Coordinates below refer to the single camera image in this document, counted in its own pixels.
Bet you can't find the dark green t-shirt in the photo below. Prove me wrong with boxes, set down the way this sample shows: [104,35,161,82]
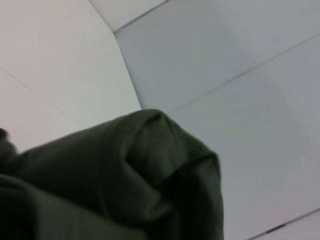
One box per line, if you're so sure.
[0,108,225,240]

